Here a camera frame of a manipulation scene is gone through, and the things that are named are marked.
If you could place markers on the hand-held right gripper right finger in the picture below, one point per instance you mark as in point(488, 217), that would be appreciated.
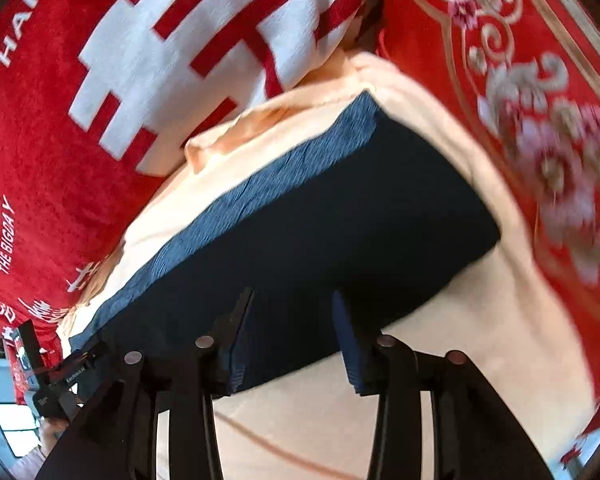
point(349, 342)

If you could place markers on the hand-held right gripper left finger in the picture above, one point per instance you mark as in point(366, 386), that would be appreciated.
point(241, 332)

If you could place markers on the dark blue pants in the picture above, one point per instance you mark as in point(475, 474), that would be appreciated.
point(330, 220)

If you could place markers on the person's left hand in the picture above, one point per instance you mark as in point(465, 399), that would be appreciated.
point(54, 434)

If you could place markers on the window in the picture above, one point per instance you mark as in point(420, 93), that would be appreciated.
point(12, 427)

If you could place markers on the cream patterned blanket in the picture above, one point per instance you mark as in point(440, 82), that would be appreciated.
point(480, 340)

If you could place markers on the red blanket with white print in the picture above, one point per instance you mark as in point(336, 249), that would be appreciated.
point(45, 170)

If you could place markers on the red floral embroidered quilt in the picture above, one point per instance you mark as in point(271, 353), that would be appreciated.
point(545, 50)

